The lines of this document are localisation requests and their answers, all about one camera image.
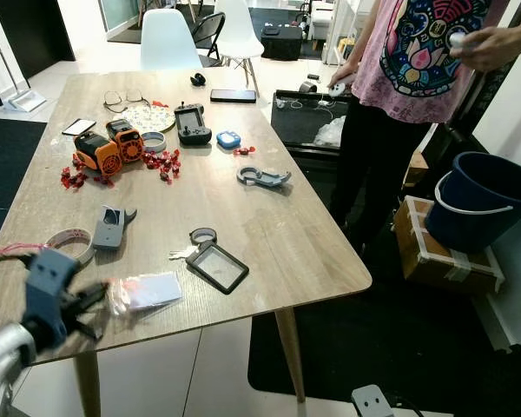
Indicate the clear plastic bag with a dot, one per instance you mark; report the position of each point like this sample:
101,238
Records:
152,292

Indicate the silver key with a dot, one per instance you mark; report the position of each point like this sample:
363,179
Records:
184,253

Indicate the white handheld controller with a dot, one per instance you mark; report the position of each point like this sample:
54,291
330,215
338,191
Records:
456,39
336,89

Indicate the black card holder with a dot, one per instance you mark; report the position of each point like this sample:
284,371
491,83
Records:
217,268

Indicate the orange zip tie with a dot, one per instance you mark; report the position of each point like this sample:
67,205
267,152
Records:
128,285

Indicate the black equipment case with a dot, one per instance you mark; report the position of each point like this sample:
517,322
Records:
282,43

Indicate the orange black device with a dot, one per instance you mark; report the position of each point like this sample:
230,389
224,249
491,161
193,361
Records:
98,155
127,139

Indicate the red bead garland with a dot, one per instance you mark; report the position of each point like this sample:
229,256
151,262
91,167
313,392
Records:
168,163

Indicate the thin frame glasses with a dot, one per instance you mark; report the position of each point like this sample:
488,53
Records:
115,101

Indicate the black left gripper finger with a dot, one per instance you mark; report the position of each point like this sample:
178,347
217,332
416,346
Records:
89,330
89,299

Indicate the black handheld controller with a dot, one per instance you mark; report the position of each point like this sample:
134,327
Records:
192,123

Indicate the black phone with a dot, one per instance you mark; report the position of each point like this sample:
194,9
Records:
233,95

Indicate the person's right forearm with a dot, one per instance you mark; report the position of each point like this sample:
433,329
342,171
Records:
365,39

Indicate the grey printed plastic part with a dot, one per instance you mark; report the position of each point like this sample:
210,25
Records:
111,230

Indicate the small blue device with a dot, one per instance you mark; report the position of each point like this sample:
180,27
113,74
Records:
228,140

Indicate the person's right hand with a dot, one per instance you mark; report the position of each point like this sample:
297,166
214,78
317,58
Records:
348,76

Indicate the black floor mat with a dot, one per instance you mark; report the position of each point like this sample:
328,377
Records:
417,347
9,156

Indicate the small black round object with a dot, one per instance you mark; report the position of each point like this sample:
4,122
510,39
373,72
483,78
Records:
197,80

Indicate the grey plastic carabiner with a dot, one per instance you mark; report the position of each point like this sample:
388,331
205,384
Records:
273,180

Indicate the white phone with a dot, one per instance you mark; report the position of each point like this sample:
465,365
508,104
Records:
78,127

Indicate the red wrapped candy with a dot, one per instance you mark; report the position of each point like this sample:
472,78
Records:
243,151

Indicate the taped cardboard box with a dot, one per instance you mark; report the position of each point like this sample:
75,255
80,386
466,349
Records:
438,256

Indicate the black storage bin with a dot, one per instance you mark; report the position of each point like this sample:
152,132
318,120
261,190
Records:
300,126

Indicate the black folding chair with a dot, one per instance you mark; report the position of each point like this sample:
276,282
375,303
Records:
208,28

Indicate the wooden table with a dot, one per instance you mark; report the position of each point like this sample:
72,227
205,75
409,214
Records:
243,217

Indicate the white stand base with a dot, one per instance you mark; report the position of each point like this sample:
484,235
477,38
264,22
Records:
28,102

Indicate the person's left hand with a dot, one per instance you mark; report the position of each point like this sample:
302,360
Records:
499,48

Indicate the small grey tape roll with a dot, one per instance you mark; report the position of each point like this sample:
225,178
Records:
145,142

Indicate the white plastic chair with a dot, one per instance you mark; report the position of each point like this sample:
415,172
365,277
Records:
237,30
169,42

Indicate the white round patterned trivet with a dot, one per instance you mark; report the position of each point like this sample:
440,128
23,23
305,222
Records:
148,119

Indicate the large white tape roll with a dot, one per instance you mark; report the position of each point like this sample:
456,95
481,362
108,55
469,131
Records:
80,252

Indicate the person in pink shirt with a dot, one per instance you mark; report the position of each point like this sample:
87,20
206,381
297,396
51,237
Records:
417,52

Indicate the dark blue bucket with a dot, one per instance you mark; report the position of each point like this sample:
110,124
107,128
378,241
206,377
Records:
482,221

